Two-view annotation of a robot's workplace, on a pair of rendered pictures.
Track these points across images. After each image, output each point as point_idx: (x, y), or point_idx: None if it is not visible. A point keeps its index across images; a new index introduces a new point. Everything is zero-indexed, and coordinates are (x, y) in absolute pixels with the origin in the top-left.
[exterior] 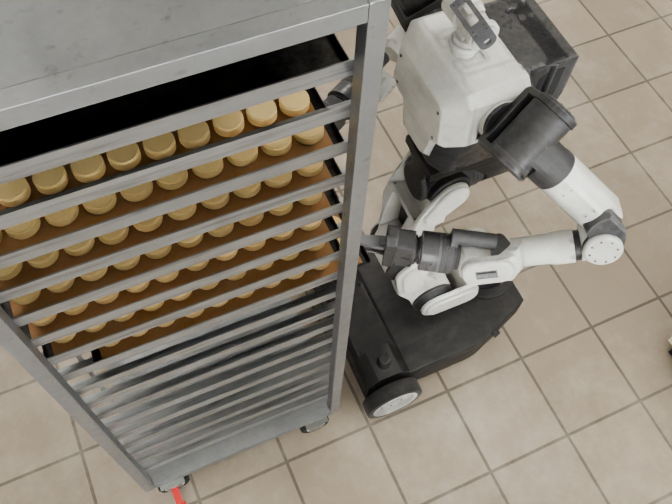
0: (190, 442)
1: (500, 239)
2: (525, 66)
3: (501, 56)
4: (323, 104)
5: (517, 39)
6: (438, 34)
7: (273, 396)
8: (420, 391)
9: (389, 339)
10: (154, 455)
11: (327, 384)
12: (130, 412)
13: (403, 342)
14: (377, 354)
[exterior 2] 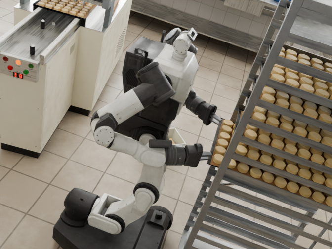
0: (261, 238)
1: (74, 193)
2: (163, 44)
3: (168, 50)
4: (269, 49)
5: (154, 48)
6: (181, 65)
7: (227, 211)
8: None
9: (145, 224)
10: (278, 242)
11: (197, 211)
12: (301, 208)
13: (140, 221)
14: (157, 221)
